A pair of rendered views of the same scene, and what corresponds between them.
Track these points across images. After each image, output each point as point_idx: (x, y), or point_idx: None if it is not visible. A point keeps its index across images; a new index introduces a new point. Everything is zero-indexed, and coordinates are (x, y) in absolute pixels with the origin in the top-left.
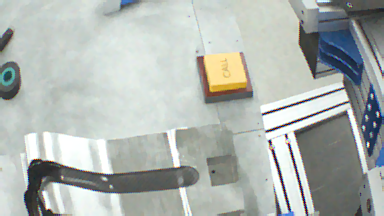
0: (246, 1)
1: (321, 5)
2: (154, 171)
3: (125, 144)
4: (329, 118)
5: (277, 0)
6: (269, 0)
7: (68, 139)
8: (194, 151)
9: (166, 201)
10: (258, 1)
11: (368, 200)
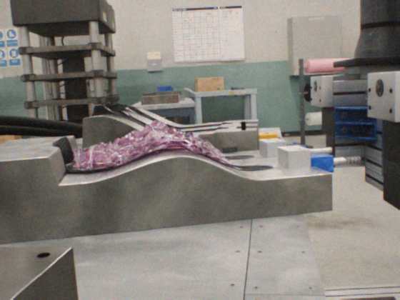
0: (324, 287)
1: (336, 79)
2: (208, 124)
3: (196, 124)
4: (373, 299)
5: (346, 286)
6: (341, 286)
7: (158, 116)
8: (234, 121)
9: (208, 127)
10: (332, 287)
11: (376, 84)
